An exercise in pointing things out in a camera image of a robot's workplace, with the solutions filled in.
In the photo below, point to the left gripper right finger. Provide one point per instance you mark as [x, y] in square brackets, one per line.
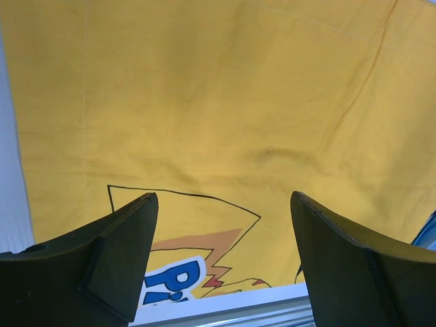
[356, 276]

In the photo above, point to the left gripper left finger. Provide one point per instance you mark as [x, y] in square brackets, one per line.
[91, 276]

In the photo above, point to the blue plastic plate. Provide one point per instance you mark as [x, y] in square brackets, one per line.
[426, 237]

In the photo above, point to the yellow cartoon placemat cloth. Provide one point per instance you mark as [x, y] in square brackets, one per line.
[224, 109]

